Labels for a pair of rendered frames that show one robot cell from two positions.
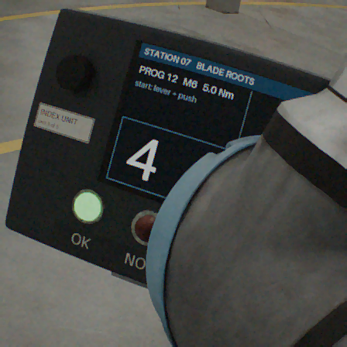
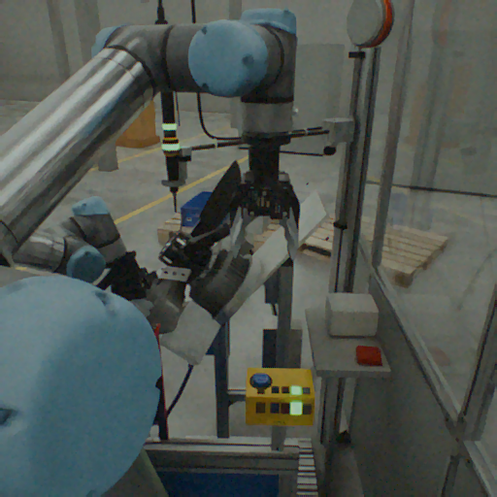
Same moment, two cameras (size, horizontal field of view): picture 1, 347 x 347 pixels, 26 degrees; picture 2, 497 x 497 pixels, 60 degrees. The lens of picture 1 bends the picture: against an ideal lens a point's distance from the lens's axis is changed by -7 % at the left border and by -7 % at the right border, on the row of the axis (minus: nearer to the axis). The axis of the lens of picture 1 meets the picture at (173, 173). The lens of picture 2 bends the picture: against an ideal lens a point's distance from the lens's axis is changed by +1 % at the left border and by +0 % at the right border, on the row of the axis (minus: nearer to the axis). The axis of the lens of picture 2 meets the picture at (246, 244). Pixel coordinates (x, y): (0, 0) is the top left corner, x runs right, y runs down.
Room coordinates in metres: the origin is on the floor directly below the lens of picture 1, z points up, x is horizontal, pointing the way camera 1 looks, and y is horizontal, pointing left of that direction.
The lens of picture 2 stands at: (-0.44, -0.71, 1.78)
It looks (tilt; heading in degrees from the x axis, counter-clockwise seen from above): 24 degrees down; 346
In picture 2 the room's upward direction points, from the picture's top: straight up
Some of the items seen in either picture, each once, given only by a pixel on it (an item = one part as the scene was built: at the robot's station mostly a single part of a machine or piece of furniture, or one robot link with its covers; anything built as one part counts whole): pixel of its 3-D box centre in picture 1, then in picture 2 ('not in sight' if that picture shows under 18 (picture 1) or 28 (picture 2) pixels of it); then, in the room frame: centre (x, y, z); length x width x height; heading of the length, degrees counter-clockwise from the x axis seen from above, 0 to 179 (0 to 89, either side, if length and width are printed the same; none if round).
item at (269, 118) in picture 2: not in sight; (268, 117); (0.16, -0.89, 1.70); 0.08 x 0.08 x 0.05
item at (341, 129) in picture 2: not in sight; (339, 130); (0.94, -1.38, 1.54); 0.10 x 0.07 x 0.09; 109
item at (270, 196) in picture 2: not in sight; (265, 175); (0.15, -0.89, 1.62); 0.09 x 0.08 x 0.12; 165
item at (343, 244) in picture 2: not in sight; (341, 285); (0.97, -1.47, 0.90); 0.08 x 0.06 x 1.80; 19
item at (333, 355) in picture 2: not in sight; (343, 339); (0.70, -1.35, 0.85); 0.36 x 0.24 x 0.03; 164
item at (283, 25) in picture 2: not in sight; (267, 57); (0.16, -0.89, 1.78); 0.09 x 0.08 x 0.11; 144
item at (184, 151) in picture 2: not in sight; (175, 165); (0.74, -0.80, 1.50); 0.09 x 0.07 x 0.10; 109
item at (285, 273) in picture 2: not in sight; (281, 392); (0.78, -1.15, 0.58); 0.09 x 0.05 x 1.15; 164
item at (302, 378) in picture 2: not in sight; (279, 398); (0.31, -0.98, 1.02); 0.16 x 0.10 x 0.11; 74
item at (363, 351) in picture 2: not in sight; (369, 354); (0.57, -1.38, 0.87); 0.08 x 0.08 x 0.02; 65
